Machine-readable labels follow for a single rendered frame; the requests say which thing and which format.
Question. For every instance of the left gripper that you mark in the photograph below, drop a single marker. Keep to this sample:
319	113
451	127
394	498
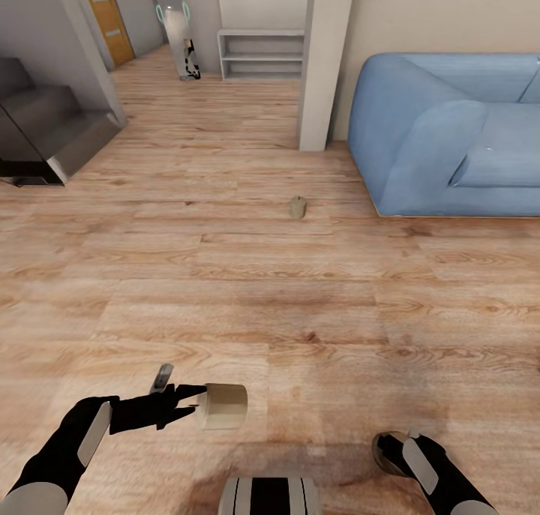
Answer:
161	408

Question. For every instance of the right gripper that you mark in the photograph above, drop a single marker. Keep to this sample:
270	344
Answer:
392	450

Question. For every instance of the robot trunk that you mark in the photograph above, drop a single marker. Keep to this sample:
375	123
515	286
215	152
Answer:
270	496

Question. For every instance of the pillar candle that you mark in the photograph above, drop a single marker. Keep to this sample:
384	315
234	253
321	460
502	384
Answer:
221	407
385	464
298	207

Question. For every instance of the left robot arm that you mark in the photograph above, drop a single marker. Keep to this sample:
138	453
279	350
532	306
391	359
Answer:
49	479

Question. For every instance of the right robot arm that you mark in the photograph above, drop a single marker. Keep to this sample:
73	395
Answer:
447	490

